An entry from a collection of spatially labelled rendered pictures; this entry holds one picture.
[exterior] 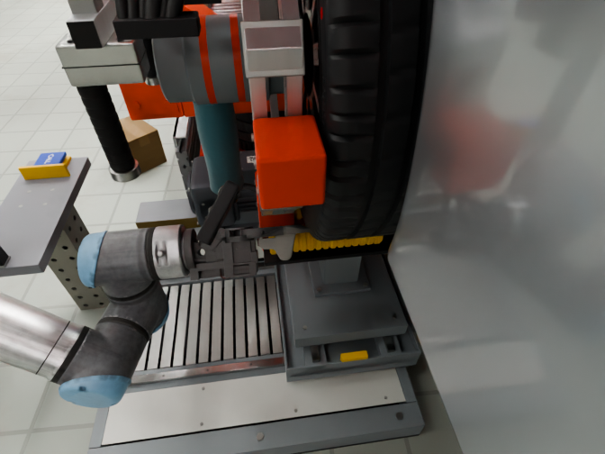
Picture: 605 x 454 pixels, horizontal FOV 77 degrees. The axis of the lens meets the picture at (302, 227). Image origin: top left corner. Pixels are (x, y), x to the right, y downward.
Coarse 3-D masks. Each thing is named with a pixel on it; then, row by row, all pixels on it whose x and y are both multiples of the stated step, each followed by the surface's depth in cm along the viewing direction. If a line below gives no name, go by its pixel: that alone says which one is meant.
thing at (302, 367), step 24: (288, 312) 112; (288, 336) 106; (384, 336) 103; (408, 336) 106; (288, 360) 101; (312, 360) 98; (336, 360) 101; (360, 360) 100; (384, 360) 101; (408, 360) 103
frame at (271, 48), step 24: (288, 0) 40; (240, 24) 40; (264, 24) 40; (288, 24) 40; (264, 48) 40; (288, 48) 40; (264, 72) 42; (288, 72) 42; (264, 96) 44; (288, 96) 44
